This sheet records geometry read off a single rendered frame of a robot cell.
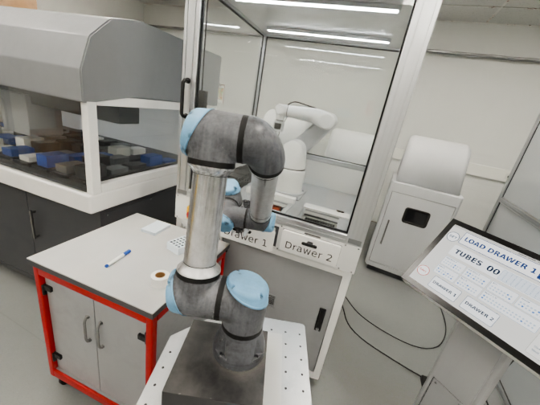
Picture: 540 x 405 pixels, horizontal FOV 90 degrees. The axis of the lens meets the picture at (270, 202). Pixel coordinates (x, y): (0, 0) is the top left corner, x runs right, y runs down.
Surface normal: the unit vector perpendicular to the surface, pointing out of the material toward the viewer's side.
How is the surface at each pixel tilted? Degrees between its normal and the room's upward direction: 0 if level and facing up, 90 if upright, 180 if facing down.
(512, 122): 90
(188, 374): 3
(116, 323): 90
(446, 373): 90
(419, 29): 90
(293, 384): 0
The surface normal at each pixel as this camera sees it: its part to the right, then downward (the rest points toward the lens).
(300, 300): -0.32, 0.28
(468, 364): -0.87, 0.03
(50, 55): -0.25, -0.07
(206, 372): 0.15, -0.94
